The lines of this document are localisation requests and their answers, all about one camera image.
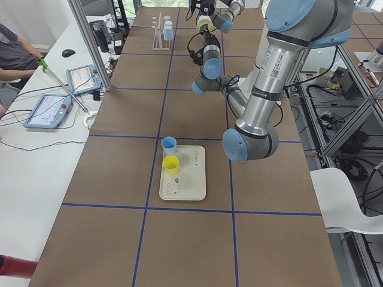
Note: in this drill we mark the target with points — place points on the aluminium frame post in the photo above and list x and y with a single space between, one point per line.
89 41

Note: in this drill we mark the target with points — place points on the metal reacher grabber tool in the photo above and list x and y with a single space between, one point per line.
88 114

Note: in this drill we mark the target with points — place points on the cream white plastic cup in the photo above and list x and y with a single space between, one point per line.
204 21

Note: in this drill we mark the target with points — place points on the blue teach pendant far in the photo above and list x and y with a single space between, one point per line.
83 79

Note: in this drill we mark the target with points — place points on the seated person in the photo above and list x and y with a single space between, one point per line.
19 59

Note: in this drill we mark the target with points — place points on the red cylinder object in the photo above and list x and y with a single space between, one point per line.
17 267

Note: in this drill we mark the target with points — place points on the white wire cup rack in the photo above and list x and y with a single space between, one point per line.
158 41

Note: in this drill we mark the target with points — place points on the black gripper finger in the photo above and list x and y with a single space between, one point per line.
205 11
206 31

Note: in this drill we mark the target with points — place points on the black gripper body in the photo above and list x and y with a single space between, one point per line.
207 3
206 36

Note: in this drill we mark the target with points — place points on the blue teach pendant near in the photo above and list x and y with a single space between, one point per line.
49 112

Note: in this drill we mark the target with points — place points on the white chair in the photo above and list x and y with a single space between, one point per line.
339 206

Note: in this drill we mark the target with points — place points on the blue teach pendant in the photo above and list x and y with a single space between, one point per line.
83 79
49 112

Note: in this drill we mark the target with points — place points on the light blue plastic cup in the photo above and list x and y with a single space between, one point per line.
168 34

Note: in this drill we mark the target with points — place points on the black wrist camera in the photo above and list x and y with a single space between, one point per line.
197 56

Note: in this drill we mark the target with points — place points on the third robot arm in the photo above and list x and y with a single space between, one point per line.
374 59

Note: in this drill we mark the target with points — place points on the black computer mouse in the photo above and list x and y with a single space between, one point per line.
67 53

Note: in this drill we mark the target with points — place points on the aluminium frame table structure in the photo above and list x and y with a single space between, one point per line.
338 108

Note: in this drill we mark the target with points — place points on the cream plastic tray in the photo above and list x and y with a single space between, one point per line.
189 183

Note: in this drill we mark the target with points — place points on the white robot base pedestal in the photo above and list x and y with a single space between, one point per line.
262 52

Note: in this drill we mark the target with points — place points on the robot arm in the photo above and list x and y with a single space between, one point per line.
290 27
225 20

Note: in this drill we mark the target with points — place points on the yellow plastic cup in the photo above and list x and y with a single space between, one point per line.
171 164

